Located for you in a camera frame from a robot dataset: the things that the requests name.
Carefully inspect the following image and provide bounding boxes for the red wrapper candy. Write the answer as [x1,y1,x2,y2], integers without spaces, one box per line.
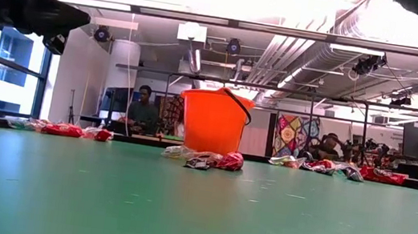
[92,128,115,144]
[217,149,246,174]
[358,164,408,188]
[40,119,86,140]
[301,156,337,176]

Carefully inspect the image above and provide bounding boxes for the person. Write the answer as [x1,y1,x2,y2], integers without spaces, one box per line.
[307,130,349,165]
[124,83,164,138]

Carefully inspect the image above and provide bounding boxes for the large glass window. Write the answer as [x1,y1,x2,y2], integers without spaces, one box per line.
[0,23,56,120]

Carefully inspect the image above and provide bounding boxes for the thin black tripod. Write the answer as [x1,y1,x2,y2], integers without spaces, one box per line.
[65,88,80,125]

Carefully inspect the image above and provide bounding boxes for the orange halloween bucket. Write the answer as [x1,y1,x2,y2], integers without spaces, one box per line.
[172,81,258,160]

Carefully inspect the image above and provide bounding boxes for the silver ceiling ducts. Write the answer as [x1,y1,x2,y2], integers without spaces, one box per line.
[244,0,395,112]

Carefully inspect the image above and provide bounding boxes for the black horizontal rig rail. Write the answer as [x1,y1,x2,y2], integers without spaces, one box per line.
[114,63,418,114]

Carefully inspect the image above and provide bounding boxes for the round black ceiling camera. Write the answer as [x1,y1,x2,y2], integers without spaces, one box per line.
[224,36,243,56]
[92,24,112,44]

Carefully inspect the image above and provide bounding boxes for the clear wrapper candy pack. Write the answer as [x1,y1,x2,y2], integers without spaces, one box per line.
[267,152,302,170]
[161,142,225,167]
[7,115,44,133]
[82,126,99,139]

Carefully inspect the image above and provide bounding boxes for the black rig-mounted camera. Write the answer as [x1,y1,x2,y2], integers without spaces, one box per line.
[351,50,388,79]

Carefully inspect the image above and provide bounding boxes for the colourful patterned quilt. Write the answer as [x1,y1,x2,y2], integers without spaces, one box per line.
[271,112,323,163]

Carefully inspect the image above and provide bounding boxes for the dark brown candy bar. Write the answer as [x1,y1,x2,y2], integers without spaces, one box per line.
[184,155,213,172]
[341,163,367,184]

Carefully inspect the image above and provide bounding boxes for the white ceiling box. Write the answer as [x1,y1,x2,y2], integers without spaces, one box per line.
[176,20,209,44]

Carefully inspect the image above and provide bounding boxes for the grey overhead beam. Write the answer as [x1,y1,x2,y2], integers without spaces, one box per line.
[47,0,418,55]

